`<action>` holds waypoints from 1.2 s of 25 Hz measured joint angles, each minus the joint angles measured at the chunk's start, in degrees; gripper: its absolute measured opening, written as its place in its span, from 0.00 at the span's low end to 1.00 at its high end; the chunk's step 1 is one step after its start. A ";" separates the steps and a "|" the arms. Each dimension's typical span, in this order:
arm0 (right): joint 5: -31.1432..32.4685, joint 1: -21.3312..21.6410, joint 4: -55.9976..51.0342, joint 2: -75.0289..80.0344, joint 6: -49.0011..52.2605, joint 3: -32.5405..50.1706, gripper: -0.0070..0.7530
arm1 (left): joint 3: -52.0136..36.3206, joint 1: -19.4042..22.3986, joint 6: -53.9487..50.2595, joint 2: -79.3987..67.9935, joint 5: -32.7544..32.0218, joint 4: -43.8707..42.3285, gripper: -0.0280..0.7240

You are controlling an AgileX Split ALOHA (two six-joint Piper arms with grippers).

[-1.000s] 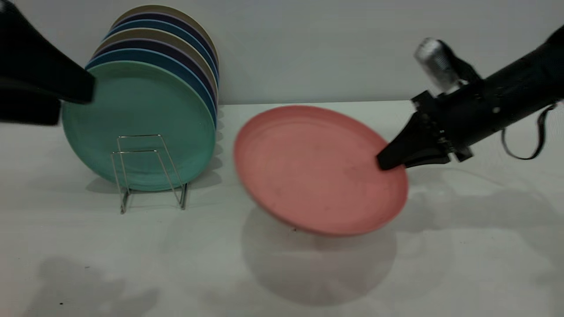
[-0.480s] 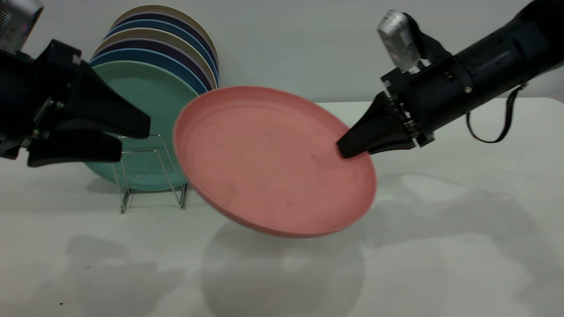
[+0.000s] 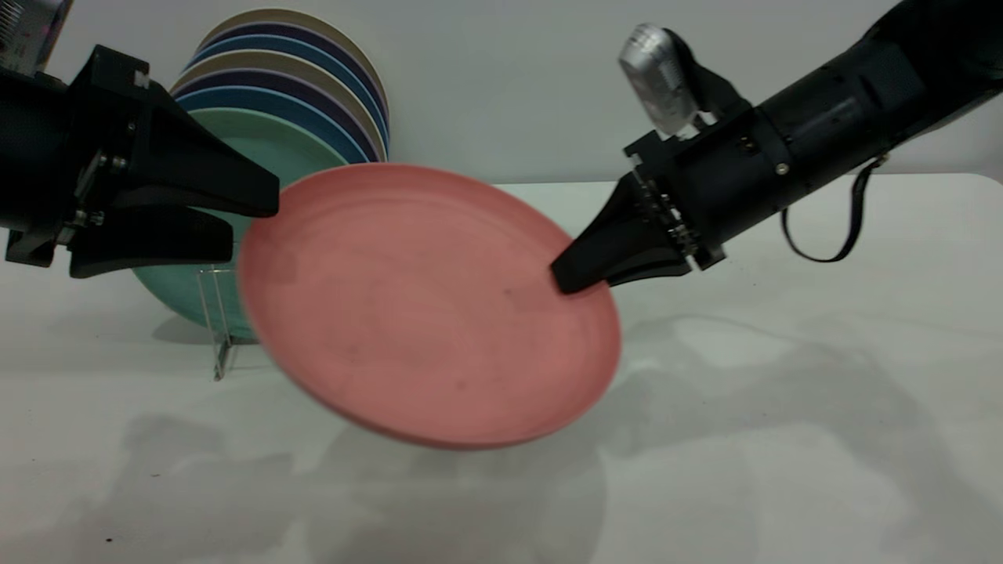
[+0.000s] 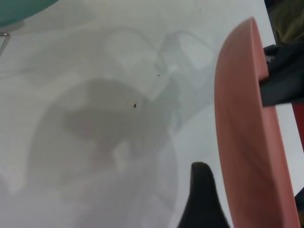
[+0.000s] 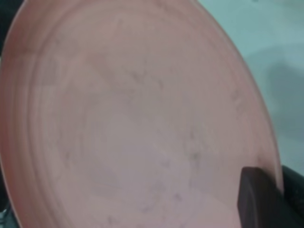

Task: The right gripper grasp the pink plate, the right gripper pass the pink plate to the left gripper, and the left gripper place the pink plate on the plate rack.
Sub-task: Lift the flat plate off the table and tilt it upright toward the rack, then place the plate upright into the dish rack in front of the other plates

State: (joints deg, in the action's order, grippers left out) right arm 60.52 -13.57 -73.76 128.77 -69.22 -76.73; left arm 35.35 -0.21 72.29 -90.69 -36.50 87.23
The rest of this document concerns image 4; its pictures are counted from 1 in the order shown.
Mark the pink round plate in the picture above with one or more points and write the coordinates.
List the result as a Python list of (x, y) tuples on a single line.
[(240, 107)]

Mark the red background object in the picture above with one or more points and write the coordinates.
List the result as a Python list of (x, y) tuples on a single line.
[(298, 126)]

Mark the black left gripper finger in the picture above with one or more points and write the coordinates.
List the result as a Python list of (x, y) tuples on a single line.
[(202, 197)]

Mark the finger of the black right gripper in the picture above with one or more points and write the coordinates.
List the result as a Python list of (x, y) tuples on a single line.
[(282, 88), (292, 57)]

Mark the green round plate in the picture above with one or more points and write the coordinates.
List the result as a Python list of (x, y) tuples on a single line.
[(16, 9)]

